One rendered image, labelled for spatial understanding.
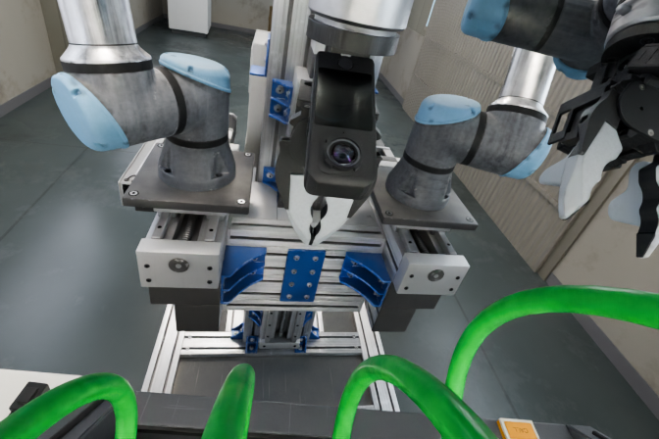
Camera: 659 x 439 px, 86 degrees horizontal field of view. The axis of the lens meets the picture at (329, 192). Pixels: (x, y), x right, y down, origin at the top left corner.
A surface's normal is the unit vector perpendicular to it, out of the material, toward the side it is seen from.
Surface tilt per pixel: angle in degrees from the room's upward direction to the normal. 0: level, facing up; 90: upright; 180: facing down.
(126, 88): 78
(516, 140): 62
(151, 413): 0
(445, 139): 90
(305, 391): 0
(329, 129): 29
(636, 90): 48
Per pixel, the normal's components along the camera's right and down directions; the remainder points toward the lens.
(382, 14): 0.33, 0.58
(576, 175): -0.56, -0.17
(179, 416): 0.18, -0.82
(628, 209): -0.98, -0.18
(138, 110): 0.80, 0.29
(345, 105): 0.14, -0.45
